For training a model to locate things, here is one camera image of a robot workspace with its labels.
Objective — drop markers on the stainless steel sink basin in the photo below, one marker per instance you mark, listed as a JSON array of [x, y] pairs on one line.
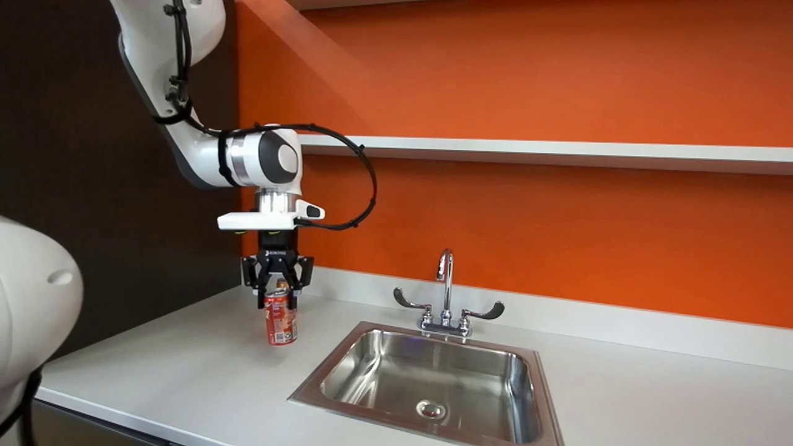
[[469, 393]]

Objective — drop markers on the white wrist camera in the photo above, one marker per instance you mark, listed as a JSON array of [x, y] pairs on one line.
[[277, 212]]

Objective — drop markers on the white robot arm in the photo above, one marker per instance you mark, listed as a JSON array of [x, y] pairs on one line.
[[40, 283]]

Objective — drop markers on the red soda can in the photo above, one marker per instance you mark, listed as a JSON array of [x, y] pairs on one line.
[[278, 315]]

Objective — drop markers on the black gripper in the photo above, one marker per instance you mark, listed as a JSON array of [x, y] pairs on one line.
[[277, 254]]

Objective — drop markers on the white wall shelf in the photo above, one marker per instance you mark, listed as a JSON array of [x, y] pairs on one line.
[[599, 155]]

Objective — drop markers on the chrome sink faucet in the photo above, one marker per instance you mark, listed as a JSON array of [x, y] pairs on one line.
[[446, 322]]

